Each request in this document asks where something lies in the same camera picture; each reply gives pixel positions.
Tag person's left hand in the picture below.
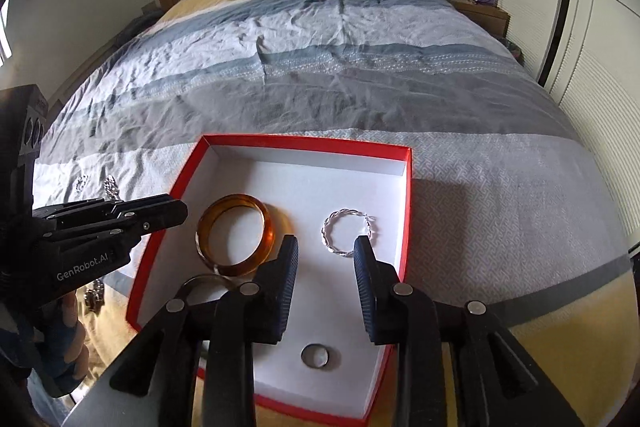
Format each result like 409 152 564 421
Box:
0 292 91 400

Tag amber bangle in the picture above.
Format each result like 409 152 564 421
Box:
196 194 276 278

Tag bed with striped duvet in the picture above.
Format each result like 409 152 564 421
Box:
30 0 633 427

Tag silver band ring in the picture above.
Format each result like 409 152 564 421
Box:
301 343 341 370

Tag white wardrobe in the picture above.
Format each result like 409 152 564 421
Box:
482 0 640 218

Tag silver twisted bracelet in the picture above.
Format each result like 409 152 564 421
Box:
322 208 377 259

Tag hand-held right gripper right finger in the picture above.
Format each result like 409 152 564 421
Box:
352 235 586 427

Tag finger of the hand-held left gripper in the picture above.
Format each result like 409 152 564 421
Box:
32 194 188 230
44 221 151 253

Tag dark thin bangle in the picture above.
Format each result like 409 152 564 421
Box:
179 273 236 308

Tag dark bag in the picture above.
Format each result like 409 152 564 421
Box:
502 38 526 66

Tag silver chain necklace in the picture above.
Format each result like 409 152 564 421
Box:
102 175 123 208

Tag wooden nightstand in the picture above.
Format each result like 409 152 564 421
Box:
452 0 512 35

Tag window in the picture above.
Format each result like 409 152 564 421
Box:
0 0 13 68

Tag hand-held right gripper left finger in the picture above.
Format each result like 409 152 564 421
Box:
109 234 300 427

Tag red jewelry box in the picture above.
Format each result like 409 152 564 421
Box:
125 134 415 427

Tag metal link chain bracelet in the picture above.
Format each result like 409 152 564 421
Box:
86 279 107 313

